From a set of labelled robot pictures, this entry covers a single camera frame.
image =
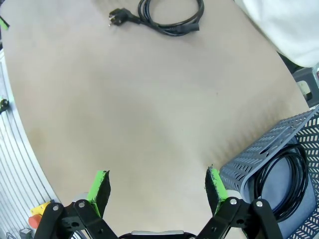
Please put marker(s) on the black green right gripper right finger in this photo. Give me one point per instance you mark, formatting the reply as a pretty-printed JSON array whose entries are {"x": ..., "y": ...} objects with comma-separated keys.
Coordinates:
[{"x": 224, "y": 219}]

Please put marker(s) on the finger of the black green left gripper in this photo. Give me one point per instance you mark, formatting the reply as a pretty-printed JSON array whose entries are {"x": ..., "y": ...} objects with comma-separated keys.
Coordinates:
[{"x": 3, "y": 23}]

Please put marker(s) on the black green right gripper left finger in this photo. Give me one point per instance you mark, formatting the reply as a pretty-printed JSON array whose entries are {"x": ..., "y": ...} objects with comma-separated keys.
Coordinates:
[{"x": 94, "y": 214}]

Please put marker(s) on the red emergency stop button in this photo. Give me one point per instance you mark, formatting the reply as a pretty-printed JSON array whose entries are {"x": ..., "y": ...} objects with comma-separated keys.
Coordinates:
[{"x": 35, "y": 221}]

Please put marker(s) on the blue perforated plastic basket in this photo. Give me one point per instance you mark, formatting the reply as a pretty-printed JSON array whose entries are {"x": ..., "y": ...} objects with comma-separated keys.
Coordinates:
[{"x": 261, "y": 144}]

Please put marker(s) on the grey plastic device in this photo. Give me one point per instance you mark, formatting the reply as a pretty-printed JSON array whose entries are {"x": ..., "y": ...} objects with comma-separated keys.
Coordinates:
[{"x": 307, "y": 79}]

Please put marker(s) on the person in white sweatshirt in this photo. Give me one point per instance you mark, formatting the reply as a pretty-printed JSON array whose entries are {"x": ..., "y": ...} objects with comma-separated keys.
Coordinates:
[{"x": 286, "y": 25}]

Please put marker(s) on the aluminium profile frame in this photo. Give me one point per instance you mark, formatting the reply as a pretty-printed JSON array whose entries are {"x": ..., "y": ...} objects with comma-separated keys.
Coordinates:
[{"x": 15, "y": 161}]

